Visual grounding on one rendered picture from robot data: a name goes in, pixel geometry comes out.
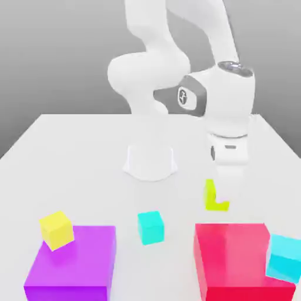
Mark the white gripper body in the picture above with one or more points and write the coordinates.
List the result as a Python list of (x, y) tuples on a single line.
[(230, 172)]

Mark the large red box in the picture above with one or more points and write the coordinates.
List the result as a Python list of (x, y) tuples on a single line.
[(235, 258)]

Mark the small lime cube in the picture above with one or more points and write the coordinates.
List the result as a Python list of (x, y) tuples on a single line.
[(209, 200)]

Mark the small cyan cube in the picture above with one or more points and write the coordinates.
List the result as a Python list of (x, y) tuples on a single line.
[(150, 228), (283, 258)]

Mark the small yellow cube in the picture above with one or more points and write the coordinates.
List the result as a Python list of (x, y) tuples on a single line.
[(56, 230)]

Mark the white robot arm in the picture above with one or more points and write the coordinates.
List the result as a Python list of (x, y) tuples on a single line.
[(150, 70)]

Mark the large purple box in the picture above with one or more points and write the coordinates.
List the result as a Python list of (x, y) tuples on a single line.
[(82, 265)]

